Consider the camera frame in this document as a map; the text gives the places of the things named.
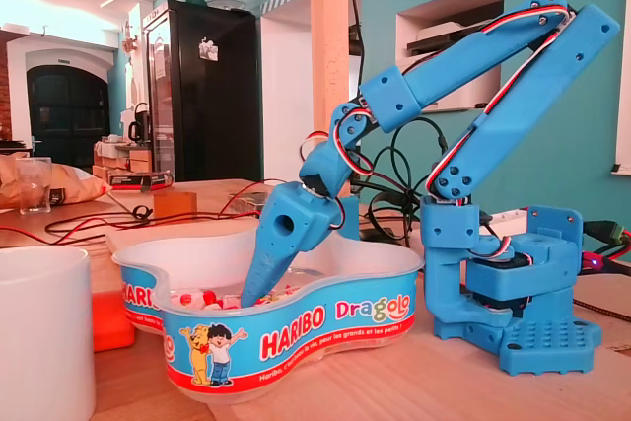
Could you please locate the Haribo Dragolo plastic tub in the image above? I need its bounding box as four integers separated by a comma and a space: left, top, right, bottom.
111, 231, 426, 405

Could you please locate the electronics in clear case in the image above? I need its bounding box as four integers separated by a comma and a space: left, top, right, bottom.
227, 190, 271, 213

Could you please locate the red white wrapped candy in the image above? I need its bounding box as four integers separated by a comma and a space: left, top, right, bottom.
170, 291, 221, 310

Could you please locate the small wooden block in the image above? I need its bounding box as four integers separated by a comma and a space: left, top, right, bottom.
152, 191, 198, 219

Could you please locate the black fridge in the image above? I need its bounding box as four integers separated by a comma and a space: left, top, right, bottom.
142, 0, 262, 183

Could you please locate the black box with red label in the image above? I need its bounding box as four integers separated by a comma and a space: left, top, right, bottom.
106, 170, 175, 194

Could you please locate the orange foam roll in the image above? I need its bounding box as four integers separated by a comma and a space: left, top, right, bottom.
91, 290, 137, 353

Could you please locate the wooden drawer unit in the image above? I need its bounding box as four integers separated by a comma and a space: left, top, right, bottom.
92, 137, 154, 184

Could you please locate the black electric kettle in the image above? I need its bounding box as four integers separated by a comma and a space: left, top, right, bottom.
127, 102, 153, 145

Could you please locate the photo magnet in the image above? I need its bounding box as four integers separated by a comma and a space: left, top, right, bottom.
198, 37, 221, 62

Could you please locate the tan crisp bag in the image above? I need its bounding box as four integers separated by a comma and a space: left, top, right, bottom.
0, 152, 113, 210

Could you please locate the light wooden base board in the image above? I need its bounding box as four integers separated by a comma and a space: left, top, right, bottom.
105, 223, 631, 421

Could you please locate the white ceramic mug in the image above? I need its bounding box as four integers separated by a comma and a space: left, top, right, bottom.
0, 246, 98, 421

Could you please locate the glass tumbler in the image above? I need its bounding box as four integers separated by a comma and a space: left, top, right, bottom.
15, 157, 53, 216

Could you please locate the dark arched door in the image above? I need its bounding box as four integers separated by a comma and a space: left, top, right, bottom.
27, 64, 110, 174

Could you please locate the green terminal plug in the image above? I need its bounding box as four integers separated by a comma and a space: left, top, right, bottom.
584, 220, 631, 246

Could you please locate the blue post base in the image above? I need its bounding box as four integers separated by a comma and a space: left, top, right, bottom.
339, 195, 361, 240

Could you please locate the red cable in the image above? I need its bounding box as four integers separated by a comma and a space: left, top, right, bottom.
0, 177, 282, 247

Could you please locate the thin black cable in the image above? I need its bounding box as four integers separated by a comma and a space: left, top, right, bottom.
44, 203, 262, 240

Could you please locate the black looped power cable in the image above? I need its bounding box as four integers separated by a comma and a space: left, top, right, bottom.
352, 117, 451, 247

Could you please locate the wooden camera post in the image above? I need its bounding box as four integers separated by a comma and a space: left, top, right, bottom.
309, 0, 352, 198

